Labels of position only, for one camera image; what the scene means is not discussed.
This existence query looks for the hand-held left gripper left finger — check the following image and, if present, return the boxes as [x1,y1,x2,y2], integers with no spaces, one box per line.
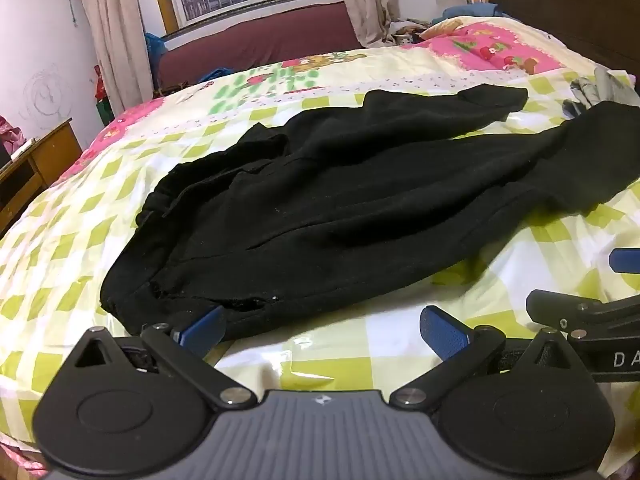
[74,305,255,411]

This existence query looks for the wooden desk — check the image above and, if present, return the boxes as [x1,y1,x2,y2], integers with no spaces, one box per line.
[0,117,83,238]

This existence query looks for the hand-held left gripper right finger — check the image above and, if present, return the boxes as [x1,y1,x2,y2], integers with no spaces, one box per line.
[390,306,594,409]

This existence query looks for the red and green bag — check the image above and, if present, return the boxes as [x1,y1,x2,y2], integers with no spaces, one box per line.
[92,62,115,126]

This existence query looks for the black pants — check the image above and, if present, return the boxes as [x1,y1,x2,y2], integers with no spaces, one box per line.
[100,87,640,338]

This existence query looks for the green checked bedspread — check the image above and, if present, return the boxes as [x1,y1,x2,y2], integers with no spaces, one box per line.
[0,15,640,480]

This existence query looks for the beige curtain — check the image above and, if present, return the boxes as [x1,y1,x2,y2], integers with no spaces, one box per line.
[75,0,158,126]
[332,0,396,48]

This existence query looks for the blue folded cloth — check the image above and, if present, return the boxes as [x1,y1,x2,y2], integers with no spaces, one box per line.
[432,2,501,26]

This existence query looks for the blue plastic bag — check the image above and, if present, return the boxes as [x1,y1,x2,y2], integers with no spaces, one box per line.
[144,32,170,75]

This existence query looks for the dark wooden headboard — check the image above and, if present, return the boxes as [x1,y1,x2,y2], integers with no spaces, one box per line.
[487,0,640,73]

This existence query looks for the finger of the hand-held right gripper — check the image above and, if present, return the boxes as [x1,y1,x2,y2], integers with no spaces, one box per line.
[609,248,640,275]
[526,289,640,335]

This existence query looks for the grey glove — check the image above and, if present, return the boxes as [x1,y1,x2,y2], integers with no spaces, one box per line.
[562,67,638,118]

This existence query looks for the crumpled printed cloth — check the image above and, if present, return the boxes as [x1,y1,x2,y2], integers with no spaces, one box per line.
[385,17,437,47]

